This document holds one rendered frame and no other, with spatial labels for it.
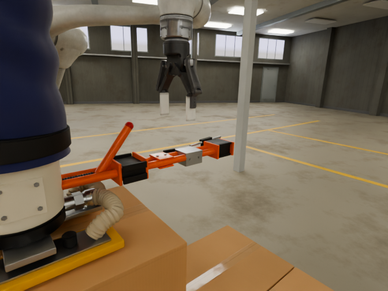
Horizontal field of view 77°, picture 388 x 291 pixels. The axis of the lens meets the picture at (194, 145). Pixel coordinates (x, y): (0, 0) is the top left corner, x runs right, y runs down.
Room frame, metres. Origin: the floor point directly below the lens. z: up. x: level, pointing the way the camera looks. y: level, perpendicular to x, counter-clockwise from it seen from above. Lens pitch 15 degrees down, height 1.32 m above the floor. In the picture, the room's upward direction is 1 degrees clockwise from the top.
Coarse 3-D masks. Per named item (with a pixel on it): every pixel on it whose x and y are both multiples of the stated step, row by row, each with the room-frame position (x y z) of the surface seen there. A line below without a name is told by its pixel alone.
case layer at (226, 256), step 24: (216, 240) 1.06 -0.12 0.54; (240, 240) 1.06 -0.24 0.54; (192, 264) 0.89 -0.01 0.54; (216, 264) 0.89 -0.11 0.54; (240, 264) 0.90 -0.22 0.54; (264, 264) 0.90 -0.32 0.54; (288, 264) 0.90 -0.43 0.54; (192, 288) 0.77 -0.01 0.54; (216, 288) 0.77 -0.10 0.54; (240, 288) 0.77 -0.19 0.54; (264, 288) 0.77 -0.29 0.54; (288, 288) 0.78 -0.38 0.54; (312, 288) 0.78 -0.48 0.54
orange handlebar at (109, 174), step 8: (160, 152) 0.73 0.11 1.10; (176, 152) 0.76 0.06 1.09; (208, 152) 0.79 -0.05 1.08; (152, 160) 0.70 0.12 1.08; (160, 160) 0.67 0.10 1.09; (168, 160) 0.69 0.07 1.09; (176, 160) 0.70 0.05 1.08; (184, 160) 0.72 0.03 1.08; (96, 168) 0.60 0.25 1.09; (152, 168) 0.65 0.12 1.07; (160, 168) 0.67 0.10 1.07; (64, 176) 0.54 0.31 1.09; (72, 176) 0.55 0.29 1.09; (88, 176) 0.54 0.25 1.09; (96, 176) 0.55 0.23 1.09; (104, 176) 0.56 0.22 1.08; (112, 176) 0.57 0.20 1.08; (64, 184) 0.50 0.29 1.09; (72, 184) 0.51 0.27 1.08; (80, 184) 0.53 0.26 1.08
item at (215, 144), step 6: (204, 144) 0.85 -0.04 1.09; (210, 144) 0.83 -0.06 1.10; (216, 144) 0.81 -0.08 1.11; (222, 144) 0.82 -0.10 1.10; (228, 144) 0.84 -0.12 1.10; (216, 150) 0.81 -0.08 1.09; (222, 150) 0.83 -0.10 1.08; (228, 150) 0.85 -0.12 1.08; (210, 156) 0.83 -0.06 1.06; (216, 156) 0.80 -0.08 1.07; (222, 156) 0.82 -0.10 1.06
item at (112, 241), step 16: (64, 240) 0.43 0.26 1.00; (80, 240) 0.46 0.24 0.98; (96, 240) 0.46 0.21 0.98; (112, 240) 0.47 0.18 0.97; (48, 256) 0.41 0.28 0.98; (64, 256) 0.41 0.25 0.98; (80, 256) 0.41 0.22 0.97; (96, 256) 0.43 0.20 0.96; (0, 272) 0.36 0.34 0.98; (16, 272) 0.36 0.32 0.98; (32, 272) 0.37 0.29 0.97; (48, 272) 0.37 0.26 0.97; (64, 272) 0.39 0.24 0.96; (0, 288) 0.33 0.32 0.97; (16, 288) 0.34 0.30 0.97
